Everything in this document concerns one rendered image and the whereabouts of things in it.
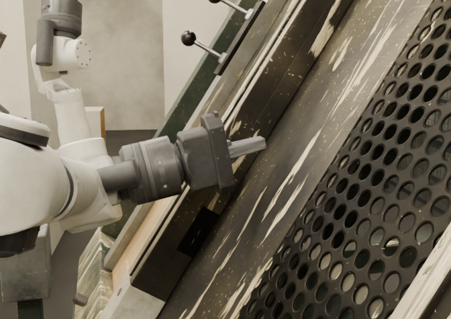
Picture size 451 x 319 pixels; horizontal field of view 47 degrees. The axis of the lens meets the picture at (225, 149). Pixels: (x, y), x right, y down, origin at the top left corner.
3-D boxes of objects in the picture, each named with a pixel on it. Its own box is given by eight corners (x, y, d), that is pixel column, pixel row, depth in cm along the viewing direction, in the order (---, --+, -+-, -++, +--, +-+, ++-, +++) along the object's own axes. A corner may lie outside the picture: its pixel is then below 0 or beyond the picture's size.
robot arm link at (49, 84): (78, 38, 116) (88, 97, 119) (45, 41, 119) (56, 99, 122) (60, 41, 110) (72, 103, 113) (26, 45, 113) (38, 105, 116)
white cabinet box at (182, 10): (166, 184, 544) (162, -19, 504) (221, 182, 551) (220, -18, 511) (167, 200, 486) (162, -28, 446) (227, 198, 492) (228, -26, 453)
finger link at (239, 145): (267, 144, 76) (227, 154, 75) (260, 140, 79) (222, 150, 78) (265, 133, 76) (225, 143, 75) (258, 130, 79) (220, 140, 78)
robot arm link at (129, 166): (154, 201, 79) (79, 221, 76) (137, 133, 79) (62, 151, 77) (157, 201, 67) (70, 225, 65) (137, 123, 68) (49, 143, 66)
